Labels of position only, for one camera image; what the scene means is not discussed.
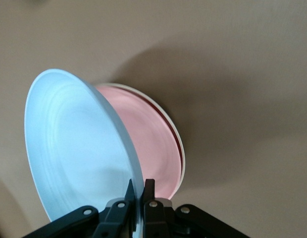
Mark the beige plate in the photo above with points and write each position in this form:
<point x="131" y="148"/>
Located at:
<point x="183" y="158"/>

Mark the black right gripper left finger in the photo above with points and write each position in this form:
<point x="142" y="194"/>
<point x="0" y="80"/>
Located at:
<point x="116" y="218"/>

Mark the pink plate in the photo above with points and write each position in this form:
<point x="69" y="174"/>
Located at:
<point x="148" y="138"/>

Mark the blue plate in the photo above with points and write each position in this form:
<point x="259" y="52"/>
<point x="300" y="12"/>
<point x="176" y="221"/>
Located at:
<point x="69" y="148"/>

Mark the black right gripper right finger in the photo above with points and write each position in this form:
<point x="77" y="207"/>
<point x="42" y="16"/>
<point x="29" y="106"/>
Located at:
<point x="153" y="218"/>

